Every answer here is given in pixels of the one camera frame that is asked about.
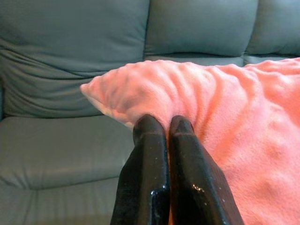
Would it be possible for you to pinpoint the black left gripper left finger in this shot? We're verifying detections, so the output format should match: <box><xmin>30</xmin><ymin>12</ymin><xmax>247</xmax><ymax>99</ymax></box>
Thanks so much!
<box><xmin>110</xmin><ymin>114</ymin><xmax>170</xmax><ymax>225</ymax></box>

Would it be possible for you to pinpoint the grey-green leather sofa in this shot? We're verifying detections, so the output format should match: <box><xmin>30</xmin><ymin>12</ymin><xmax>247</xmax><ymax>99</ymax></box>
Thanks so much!
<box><xmin>0</xmin><ymin>0</ymin><xmax>300</xmax><ymax>225</ymax></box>

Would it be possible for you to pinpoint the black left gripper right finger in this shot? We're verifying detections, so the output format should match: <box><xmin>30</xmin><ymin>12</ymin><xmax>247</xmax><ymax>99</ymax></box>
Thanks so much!
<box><xmin>168</xmin><ymin>114</ymin><xmax>246</xmax><ymax>225</ymax></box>

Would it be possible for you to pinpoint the pink dotted plush pillow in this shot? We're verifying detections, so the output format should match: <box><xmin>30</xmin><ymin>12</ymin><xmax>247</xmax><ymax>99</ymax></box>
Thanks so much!
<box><xmin>80</xmin><ymin>57</ymin><xmax>300</xmax><ymax>225</ymax></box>

